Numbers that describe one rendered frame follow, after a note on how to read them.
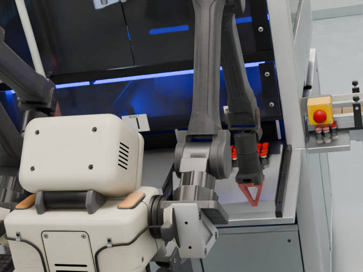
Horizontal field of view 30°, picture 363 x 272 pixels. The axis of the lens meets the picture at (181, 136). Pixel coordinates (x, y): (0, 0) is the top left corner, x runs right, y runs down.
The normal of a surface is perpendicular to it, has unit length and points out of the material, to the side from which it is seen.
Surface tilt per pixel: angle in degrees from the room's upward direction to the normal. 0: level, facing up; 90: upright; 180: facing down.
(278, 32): 90
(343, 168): 0
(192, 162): 37
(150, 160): 0
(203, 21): 56
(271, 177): 0
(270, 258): 90
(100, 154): 48
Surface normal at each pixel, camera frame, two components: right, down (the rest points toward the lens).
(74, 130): -0.34, -0.29
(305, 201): -0.21, 0.43
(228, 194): -0.18, -0.90
